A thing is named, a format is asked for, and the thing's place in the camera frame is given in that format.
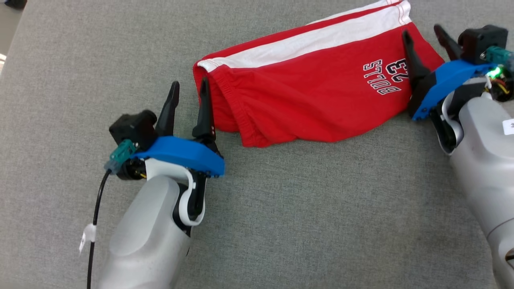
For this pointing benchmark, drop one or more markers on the grey fabric covered table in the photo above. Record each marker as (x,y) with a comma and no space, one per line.
(301,208)

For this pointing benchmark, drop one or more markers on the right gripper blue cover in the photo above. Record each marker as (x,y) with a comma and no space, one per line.
(441,80)

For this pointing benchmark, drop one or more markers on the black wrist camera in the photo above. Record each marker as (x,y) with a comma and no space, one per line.
(132,128)
(480,40)

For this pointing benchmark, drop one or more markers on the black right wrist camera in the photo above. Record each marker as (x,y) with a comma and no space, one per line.
(480,40)

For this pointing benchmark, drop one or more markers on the black caster wheel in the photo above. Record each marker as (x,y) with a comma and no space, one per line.
(15,3)

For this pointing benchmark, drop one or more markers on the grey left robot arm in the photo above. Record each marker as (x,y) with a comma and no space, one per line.
(140,241)

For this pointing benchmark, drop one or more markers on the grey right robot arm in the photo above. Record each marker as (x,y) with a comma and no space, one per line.
(486,168)

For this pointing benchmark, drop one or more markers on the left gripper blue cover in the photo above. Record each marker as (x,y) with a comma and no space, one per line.
(180,152)

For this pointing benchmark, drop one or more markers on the red Bulls shorts white stripe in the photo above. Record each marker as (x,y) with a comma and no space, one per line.
(305,96)

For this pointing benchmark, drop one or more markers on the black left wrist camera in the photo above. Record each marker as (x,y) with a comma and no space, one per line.
(132,128)

